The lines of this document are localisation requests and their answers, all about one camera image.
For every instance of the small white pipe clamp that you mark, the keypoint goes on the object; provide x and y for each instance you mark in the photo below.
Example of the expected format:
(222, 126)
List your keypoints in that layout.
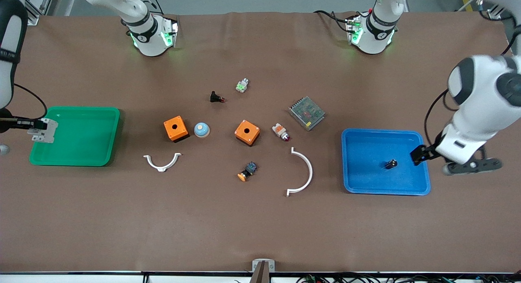
(162, 167)

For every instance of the green white switch block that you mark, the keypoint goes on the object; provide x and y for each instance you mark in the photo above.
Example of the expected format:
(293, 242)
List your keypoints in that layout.
(241, 86)

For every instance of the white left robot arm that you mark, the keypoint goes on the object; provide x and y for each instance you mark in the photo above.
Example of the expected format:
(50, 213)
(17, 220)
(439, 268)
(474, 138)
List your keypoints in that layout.
(480, 95)

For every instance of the small black capacitor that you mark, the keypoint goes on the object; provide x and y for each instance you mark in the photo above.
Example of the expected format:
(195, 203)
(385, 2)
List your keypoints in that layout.
(390, 164)

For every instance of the metal mesh power supply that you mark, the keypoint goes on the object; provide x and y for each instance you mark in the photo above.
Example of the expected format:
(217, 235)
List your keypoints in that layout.
(307, 113)

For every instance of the orange button box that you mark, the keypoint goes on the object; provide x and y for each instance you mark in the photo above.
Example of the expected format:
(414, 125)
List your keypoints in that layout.
(182, 128)
(253, 133)

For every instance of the blue plastic tray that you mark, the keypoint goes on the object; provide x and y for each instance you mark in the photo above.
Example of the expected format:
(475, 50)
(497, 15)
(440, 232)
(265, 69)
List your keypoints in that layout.
(374, 161)

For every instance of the aluminium frame profile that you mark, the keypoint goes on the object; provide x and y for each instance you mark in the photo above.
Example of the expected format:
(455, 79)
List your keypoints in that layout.
(494, 13)
(44, 4)

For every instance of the large white pipe clamp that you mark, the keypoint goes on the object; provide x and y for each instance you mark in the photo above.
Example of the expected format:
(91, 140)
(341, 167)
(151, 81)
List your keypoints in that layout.
(310, 173)

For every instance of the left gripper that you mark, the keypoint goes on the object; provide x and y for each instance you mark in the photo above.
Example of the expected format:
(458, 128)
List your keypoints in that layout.
(428, 151)

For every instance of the light blue dome buzzer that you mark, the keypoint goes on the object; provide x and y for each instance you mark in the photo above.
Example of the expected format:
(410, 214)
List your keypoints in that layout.
(201, 130)

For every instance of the white circuit breaker red switch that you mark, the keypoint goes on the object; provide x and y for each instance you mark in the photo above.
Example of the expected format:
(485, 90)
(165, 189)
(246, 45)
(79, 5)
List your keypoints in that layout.
(47, 135)

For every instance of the yellow mushroom push button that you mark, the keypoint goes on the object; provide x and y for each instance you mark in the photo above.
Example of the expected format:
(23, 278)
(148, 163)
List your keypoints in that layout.
(243, 176)

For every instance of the green plastic tray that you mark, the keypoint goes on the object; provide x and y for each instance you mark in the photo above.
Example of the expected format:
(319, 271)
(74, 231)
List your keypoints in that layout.
(85, 136)

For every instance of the white orange red indicator lamp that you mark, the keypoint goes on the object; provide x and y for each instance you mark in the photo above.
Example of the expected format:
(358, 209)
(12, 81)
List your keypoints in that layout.
(279, 130)

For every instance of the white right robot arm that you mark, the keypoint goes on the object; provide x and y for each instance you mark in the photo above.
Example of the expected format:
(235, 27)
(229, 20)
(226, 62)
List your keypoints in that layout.
(148, 38)

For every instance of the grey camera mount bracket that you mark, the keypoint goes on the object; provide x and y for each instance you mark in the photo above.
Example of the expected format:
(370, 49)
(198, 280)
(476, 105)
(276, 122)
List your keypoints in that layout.
(257, 266)

